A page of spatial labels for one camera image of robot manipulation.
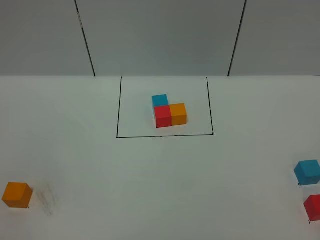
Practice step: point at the orange template cube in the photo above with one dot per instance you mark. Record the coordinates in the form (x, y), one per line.
(178, 114)

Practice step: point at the blue template cube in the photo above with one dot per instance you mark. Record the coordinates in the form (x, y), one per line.
(159, 100)

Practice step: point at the red template cube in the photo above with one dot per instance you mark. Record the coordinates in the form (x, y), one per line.
(163, 116)

